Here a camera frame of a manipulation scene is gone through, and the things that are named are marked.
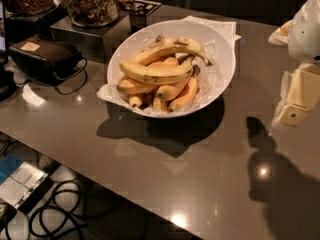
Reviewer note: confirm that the white oval bowl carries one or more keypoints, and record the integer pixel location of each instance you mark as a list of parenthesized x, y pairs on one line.
[(220, 67)]

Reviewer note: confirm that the blue object on floor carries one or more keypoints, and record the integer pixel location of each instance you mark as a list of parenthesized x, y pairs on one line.
[(8, 165)]

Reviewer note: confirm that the glass jar of granola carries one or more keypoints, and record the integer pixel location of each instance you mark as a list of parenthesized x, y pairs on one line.
[(92, 13)]

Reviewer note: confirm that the white box on floor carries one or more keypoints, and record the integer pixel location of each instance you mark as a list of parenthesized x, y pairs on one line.
[(18, 183)]

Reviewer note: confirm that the dark stand left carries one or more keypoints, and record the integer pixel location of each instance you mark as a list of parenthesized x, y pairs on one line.
[(22, 27)]

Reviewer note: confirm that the small banana bottom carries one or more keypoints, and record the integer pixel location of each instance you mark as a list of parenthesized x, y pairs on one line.
[(159, 105)]

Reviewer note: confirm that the left yellow banana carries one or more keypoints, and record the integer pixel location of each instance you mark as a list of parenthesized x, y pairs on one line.
[(130, 86)]

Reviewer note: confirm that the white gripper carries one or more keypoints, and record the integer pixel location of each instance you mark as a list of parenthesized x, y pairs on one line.
[(306, 34)]

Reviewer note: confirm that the long yellow banana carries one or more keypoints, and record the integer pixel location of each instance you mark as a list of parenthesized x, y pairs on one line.
[(157, 75)]

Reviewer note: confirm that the white paper liner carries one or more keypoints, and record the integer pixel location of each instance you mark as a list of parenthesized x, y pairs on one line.
[(223, 29)]

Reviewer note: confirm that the small banana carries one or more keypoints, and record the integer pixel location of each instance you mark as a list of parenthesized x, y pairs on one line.
[(159, 105), (136, 100)]

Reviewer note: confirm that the small banana lower left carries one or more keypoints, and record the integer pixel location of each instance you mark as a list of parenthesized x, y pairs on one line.
[(136, 100)]

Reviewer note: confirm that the top curved yellow banana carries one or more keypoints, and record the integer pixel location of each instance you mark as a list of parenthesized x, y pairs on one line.
[(162, 47)]

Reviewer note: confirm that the orange banana behind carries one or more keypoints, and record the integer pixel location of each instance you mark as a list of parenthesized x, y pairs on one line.
[(166, 62)]

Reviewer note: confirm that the metal stand block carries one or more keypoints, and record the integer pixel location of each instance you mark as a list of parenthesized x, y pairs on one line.
[(95, 44)]

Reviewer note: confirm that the centre yellow banana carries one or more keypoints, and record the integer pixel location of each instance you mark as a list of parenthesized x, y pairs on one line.
[(171, 91)]

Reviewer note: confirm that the right orange-yellow banana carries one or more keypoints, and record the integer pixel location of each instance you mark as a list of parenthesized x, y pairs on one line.
[(186, 97)]

